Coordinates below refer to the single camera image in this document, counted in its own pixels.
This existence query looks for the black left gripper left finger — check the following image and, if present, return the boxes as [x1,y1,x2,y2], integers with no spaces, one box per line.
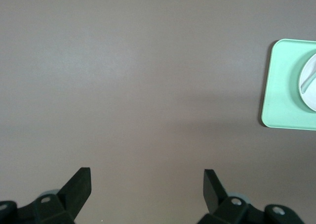
[0,168,92,224]

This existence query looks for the light green rectangular tray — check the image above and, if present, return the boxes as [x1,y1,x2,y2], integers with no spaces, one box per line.
[261,38,316,131]

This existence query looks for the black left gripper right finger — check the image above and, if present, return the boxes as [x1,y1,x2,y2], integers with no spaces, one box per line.
[197,169,303,224]

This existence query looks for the round beige plate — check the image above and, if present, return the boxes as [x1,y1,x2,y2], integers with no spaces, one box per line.
[298,52,316,112]

